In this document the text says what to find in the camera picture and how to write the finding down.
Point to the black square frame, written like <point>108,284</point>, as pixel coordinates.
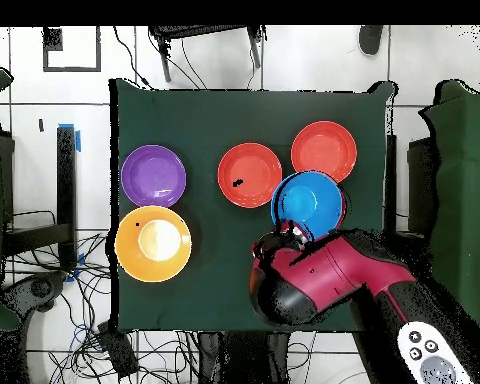
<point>52,40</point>

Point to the person's foot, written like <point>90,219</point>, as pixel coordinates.
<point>371,40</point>

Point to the blue plastic bowl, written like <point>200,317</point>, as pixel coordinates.
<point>308,200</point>

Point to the purple plastic bowl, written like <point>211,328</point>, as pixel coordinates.
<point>153,176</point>

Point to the large yellow-orange bowl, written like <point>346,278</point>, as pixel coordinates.
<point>128,244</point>

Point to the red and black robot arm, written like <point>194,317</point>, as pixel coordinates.
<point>332,272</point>

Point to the dark green tablecloth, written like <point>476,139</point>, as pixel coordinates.
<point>224,116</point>

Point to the black metal chair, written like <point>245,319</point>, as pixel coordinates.
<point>200,31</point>

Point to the wide red-orange bowl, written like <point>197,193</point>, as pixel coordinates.
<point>324,148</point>
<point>256,168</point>

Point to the black power brick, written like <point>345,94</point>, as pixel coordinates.
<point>118,352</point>

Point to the blue tape strip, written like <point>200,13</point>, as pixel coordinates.
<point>78,142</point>

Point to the black table frame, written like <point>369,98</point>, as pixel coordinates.
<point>66,180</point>

